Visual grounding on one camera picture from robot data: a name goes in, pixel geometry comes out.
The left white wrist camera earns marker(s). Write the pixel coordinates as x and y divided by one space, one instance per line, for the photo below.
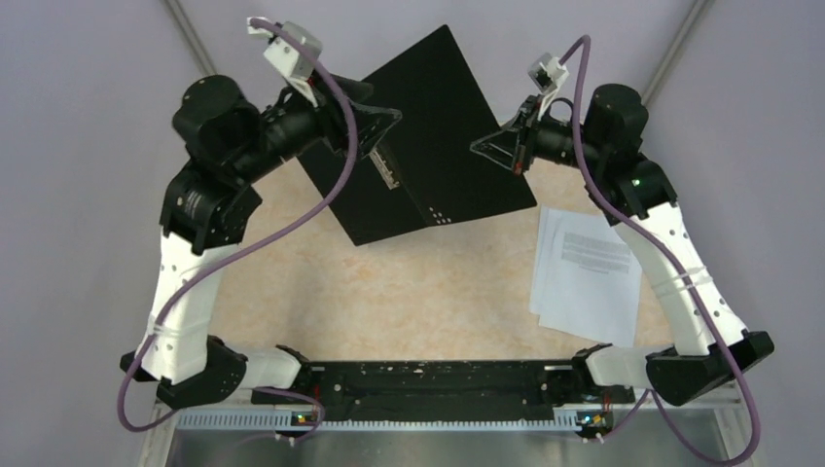
292 51

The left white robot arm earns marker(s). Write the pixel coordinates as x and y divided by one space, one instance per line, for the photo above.
206 208

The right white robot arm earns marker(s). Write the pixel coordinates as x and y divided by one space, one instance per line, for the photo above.
710 344

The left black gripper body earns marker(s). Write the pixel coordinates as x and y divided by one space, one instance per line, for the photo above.
296 123

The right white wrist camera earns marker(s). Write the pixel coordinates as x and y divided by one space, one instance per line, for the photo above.
549 75

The teal and black folder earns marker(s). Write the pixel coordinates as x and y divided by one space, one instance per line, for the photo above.
423 174

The white printed paper sheets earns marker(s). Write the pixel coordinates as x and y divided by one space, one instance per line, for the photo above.
586 282

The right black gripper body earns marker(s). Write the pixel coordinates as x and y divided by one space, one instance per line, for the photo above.
541 138

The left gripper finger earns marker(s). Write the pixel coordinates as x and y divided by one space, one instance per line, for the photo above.
357 93
373 123

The white slotted cable duct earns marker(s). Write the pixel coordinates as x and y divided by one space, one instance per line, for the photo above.
283 420

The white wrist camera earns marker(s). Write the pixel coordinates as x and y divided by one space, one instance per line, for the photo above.
549 75
292 51

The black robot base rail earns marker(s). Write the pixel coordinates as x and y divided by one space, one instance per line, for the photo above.
449 391

